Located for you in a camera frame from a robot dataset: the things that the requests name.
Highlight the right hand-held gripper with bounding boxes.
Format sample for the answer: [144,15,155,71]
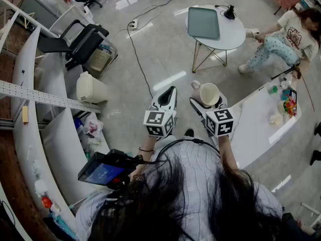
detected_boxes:
[190,95,234,138]

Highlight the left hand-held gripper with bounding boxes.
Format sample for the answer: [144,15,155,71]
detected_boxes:
[143,85,178,138]

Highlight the cream ceramic mug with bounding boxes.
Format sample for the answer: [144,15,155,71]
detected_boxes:
[191,80,221,108]

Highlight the grey-green tray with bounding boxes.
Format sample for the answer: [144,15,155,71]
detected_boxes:
[187,7,221,40]

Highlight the person's left forearm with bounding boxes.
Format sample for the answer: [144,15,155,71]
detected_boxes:
[136,134,161,160]

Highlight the person's right forearm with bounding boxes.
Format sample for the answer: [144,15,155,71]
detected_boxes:
[217,135,239,170]

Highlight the person's light striped shirt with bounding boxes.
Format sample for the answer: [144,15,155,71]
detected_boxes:
[75,134,284,241]

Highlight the round white side table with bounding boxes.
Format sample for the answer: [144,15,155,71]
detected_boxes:
[185,5,246,73]

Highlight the cream trash bin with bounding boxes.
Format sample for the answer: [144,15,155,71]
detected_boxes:
[76,71,109,104]

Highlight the wicker basket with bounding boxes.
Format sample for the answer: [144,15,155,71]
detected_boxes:
[89,48,112,72]

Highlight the white plastic bag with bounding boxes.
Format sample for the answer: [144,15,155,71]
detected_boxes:
[83,113,104,138]

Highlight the colourful flower bunch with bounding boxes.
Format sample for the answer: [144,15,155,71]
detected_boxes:
[283,95,298,118]

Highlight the blue packet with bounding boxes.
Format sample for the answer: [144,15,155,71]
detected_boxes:
[74,118,85,135]

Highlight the black mesh chair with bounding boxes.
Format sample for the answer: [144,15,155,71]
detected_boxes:
[37,20,118,71]

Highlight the black chest monitor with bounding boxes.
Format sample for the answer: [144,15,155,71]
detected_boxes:
[77,149,145,191]

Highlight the white shelf unit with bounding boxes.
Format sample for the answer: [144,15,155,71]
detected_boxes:
[10,26,111,235]

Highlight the white office chair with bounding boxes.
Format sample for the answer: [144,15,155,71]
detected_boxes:
[49,5,95,39]

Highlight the grey cabinet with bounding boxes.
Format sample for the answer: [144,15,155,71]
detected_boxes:
[19,0,63,30]

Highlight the black floor cable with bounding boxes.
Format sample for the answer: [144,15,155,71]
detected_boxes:
[126,21,154,99]

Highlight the black body cable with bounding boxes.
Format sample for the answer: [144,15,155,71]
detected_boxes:
[155,138,221,160]

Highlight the white floor cable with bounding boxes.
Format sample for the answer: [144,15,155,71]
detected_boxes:
[110,0,190,41]

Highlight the perforated metal rail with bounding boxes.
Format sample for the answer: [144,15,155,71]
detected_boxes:
[0,80,101,114]

